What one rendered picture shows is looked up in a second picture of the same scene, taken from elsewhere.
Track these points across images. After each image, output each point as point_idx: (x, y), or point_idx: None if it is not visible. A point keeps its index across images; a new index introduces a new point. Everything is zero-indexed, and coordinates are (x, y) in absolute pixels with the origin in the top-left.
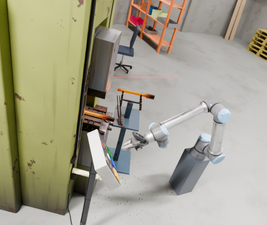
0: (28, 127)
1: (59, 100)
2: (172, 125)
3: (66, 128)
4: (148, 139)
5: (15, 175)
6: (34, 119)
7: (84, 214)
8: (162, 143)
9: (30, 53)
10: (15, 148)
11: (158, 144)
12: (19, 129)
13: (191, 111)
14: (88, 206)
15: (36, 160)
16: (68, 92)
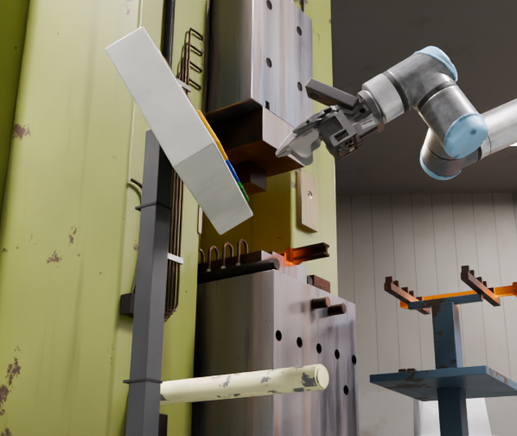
0: (25, 216)
1: (98, 78)
2: (507, 112)
3: (111, 158)
4: (367, 92)
5: None
6: (40, 180)
7: None
8: (441, 104)
9: (56, 7)
10: None
11: (436, 130)
12: (3, 242)
13: None
14: (138, 435)
15: (24, 356)
16: None
